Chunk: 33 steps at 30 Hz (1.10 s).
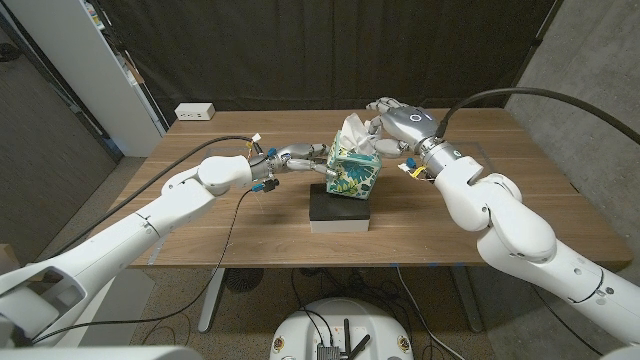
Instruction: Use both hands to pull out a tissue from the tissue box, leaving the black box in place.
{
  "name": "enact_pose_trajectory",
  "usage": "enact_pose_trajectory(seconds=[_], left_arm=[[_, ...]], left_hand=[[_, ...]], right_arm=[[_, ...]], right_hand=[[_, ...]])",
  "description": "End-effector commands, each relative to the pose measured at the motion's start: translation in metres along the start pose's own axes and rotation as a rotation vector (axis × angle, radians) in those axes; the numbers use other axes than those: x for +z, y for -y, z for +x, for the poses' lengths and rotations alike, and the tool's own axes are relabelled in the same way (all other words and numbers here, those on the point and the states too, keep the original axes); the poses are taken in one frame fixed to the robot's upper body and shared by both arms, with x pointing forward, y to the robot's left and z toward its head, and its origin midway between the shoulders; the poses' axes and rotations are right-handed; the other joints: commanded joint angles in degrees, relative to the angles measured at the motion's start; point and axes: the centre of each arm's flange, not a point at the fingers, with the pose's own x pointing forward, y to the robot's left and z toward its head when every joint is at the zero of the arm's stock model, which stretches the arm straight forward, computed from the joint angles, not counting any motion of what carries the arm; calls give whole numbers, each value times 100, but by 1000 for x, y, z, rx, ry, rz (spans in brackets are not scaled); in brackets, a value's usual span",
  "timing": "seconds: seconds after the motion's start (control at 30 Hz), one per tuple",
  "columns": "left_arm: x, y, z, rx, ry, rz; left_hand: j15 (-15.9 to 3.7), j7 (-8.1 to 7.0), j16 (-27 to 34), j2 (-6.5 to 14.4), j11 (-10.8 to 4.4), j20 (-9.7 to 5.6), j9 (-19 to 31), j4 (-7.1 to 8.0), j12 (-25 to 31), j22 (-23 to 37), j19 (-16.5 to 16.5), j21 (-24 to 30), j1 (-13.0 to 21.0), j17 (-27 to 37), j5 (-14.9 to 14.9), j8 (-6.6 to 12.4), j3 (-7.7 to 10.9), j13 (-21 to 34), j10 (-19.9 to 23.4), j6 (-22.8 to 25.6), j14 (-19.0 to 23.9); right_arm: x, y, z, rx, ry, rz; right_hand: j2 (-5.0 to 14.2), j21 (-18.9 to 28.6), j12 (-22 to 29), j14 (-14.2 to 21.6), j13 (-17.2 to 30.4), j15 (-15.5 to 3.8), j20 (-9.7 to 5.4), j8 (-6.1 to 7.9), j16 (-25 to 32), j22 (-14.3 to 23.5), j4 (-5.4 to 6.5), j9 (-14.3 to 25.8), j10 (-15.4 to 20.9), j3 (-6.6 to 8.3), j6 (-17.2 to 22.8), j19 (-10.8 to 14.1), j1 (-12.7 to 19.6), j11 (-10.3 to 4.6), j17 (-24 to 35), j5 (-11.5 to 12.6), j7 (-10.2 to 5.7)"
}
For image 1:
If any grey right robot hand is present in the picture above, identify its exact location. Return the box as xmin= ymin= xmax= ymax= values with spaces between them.
xmin=365 ymin=96 xmax=445 ymax=158

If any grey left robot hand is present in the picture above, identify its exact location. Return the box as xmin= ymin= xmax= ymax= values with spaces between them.
xmin=248 ymin=142 xmax=341 ymax=184

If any white tissue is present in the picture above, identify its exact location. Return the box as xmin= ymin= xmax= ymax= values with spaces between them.
xmin=341 ymin=112 xmax=379 ymax=156

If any teal floral tissue box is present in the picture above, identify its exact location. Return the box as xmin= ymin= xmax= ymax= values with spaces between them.
xmin=325 ymin=129 xmax=384 ymax=201

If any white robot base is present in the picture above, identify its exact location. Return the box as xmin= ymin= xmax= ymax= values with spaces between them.
xmin=269 ymin=297 xmax=414 ymax=360

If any black box with white base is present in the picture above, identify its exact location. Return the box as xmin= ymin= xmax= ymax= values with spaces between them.
xmin=308 ymin=182 xmax=372 ymax=234

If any brown cardboard box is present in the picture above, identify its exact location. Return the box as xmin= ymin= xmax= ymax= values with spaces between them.
xmin=0 ymin=243 xmax=19 ymax=276

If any black curtain backdrop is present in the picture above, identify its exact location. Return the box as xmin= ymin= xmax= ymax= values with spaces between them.
xmin=97 ymin=0 xmax=559 ymax=126

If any white power strip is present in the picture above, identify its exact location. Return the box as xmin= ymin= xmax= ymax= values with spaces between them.
xmin=173 ymin=102 xmax=217 ymax=122

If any black round floor fan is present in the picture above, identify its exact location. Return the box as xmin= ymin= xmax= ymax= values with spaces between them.
xmin=222 ymin=268 xmax=265 ymax=294

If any black curtain stand pole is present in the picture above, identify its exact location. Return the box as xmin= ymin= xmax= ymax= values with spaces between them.
xmin=502 ymin=0 xmax=565 ymax=107

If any white table leg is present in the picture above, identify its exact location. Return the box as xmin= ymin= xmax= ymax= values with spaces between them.
xmin=197 ymin=268 xmax=226 ymax=334

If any grey table leg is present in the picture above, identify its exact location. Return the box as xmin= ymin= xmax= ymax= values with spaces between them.
xmin=449 ymin=265 xmax=485 ymax=334

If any white shelf cabinet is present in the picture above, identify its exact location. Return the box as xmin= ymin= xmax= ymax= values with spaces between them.
xmin=3 ymin=0 xmax=168 ymax=158

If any white robot torso cover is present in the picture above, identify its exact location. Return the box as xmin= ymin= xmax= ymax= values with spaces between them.
xmin=0 ymin=345 xmax=204 ymax=360

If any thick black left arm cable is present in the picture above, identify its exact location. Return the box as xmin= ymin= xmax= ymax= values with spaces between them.
xmin=47 ymin=134 xmax=264 ymax=259

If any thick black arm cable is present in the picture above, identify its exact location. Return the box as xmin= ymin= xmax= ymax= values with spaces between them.
xmin=434 ymin=87 xmax=640 ymax=146
xmin=47 ymin=134 xmax=264 ymax=259

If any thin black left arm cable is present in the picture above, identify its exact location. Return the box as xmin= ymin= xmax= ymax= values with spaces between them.
xmin=30 ymin=188 xmax=256 ymax=346

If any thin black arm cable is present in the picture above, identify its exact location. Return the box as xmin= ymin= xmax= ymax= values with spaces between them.
xmin=529 ymin=284 xmax=604 ymax=356
xmin=30 ymin=188 xmax=256 ymax=346

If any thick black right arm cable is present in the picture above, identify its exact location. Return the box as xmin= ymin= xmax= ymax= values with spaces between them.
xmin=434 ymin=87 xmax=640 ymax=146

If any white floor cable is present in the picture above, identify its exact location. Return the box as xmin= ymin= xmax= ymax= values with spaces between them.
xmin=396 ymin=266 xmax=466 ymax=360

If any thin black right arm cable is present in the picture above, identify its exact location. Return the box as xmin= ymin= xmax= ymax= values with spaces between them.
xmin=529 ymin=284 xmax=604 ymax=356

